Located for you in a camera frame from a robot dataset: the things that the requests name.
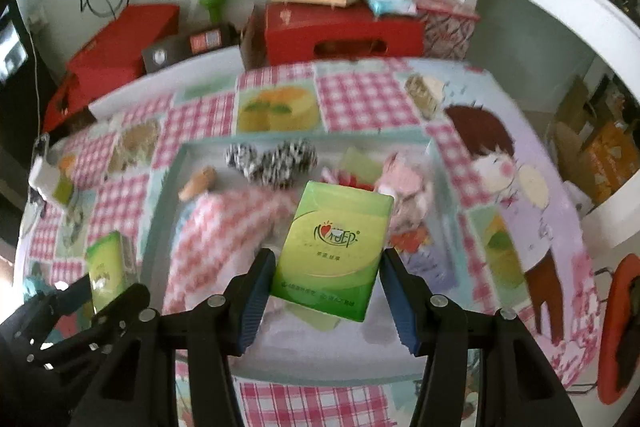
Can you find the white cable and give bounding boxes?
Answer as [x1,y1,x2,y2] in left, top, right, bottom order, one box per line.
[26,31,47,144]

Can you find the red box with cutout handle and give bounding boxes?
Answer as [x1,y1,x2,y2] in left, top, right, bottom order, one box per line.
[263,1,427,68]

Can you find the light green cloth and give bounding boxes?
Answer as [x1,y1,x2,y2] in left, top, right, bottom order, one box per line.
[339,146,384,188]

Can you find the green dumbbell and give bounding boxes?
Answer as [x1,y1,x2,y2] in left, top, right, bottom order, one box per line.
[199,0,228,26]

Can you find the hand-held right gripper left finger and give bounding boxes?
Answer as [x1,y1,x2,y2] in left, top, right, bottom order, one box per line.
[67,248,278,427]

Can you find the leopard print scrunchie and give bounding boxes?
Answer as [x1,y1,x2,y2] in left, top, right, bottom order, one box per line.
[256,140,319,191]
[224,142,262,182]

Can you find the teal tissue box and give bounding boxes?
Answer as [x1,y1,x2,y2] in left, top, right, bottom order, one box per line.
[21,273,57,304]

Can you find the red patterned box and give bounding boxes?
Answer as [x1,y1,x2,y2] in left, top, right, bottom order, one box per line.
[414,0,482,64]

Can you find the pink and white fluffy towel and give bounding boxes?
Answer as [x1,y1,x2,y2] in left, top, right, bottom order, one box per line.
[164,188,302,309]

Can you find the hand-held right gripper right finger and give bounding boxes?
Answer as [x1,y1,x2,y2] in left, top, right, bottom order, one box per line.
[381,248,584,427]

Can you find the white plastic bottle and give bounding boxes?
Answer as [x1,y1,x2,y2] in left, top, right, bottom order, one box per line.
[26,153,77,208]

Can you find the pink floral scrunchie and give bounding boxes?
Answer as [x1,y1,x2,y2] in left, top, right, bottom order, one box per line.
[374,151,437,234]

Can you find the smartphone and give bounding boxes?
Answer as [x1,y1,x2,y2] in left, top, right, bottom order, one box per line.
[32,133,52,174]

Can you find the light blue wet wipes pack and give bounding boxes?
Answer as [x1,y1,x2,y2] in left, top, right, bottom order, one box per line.
[363,0,418,18]

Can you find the black box with round gauge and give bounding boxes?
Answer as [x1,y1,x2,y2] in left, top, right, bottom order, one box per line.
[140,23,242,76]

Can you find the white panel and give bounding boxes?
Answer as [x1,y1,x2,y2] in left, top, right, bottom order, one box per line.
[88,43,247,121]

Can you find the shallow teal cardboard tray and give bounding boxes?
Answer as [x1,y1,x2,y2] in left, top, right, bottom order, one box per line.
[149,136,472,379]

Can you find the black monitor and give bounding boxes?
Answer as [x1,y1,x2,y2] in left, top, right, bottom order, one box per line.
[0,3,32,86]

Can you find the pink checkered printed tablecloth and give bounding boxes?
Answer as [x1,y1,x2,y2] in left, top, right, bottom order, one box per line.
[15,56,602,427]

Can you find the large flat red box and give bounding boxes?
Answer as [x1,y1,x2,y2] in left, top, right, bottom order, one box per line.
[41,3,182,134]

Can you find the light blue cloth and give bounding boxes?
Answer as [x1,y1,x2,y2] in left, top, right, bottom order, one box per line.
[176,201,202,234]

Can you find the red and white chenille twist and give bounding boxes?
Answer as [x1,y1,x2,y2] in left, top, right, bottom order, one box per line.
[321,166,377,194]

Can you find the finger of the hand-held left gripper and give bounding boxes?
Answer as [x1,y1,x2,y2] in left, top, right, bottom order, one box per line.
[89,282,152,349]
[29,273,97,324]

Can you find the orange chair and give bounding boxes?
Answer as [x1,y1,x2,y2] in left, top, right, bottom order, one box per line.
[596,253,640,406]

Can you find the beige oval sponge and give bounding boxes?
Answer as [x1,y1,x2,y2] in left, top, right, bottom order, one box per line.
[178,167,219,202]

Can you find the thick green tissue pack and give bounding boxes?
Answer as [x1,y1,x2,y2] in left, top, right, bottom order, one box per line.
[84,230,139,314]

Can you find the cardboard boxes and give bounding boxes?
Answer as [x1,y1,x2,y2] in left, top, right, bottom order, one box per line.
[554,76,640,208]

